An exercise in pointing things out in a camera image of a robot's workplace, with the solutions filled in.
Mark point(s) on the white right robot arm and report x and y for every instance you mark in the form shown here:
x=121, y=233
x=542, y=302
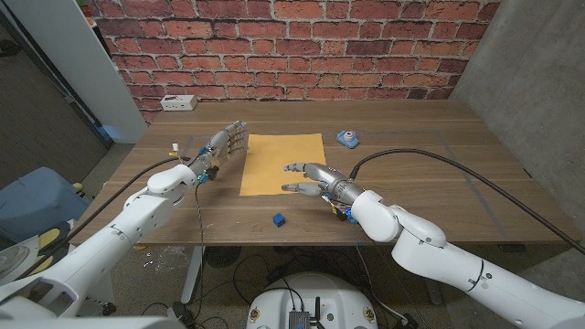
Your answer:
x=457, y=269

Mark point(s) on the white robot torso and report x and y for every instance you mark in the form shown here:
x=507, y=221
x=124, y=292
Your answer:
x=311, y=297

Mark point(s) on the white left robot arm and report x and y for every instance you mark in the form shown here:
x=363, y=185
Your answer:
x=91, y=256

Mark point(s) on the yellow felt sheet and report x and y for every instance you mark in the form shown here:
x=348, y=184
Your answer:
x=267, y=155

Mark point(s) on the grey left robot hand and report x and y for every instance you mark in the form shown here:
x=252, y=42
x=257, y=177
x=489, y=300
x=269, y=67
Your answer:
x=219, y=141

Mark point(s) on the black round fan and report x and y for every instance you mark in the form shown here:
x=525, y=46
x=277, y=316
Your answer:
x=222, y=257

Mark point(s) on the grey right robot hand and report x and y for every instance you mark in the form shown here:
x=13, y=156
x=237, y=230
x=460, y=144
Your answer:
x=329, y=178

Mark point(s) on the grey table leg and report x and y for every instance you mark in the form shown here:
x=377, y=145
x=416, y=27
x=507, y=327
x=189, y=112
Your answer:
x=434, y=292

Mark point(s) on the small yellow-green ball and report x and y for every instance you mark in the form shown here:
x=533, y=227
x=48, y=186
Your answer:
x=78, y=187

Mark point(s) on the yellow and black foot pedal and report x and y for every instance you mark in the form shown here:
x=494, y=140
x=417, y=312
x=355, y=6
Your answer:
x=48, y=237

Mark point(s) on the white table leg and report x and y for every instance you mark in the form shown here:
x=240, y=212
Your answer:
x=193, y=274

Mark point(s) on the white wall panel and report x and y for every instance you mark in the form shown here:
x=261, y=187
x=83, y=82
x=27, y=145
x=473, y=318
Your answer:
x=82, y=55

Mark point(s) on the white power strip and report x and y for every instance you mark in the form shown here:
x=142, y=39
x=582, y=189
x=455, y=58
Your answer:
x=178, y=102

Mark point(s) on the blue plastic bin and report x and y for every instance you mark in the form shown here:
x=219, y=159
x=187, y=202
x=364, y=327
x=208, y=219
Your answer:
x=36, y=201

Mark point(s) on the small blue block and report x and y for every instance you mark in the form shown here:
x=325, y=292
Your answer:
x=279, y=220

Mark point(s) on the red brick print backdrop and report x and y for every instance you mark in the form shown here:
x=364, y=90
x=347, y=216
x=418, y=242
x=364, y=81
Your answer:
x=292, y=45

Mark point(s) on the grey sneaker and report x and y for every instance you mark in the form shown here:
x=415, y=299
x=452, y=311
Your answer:
x=11, y=260

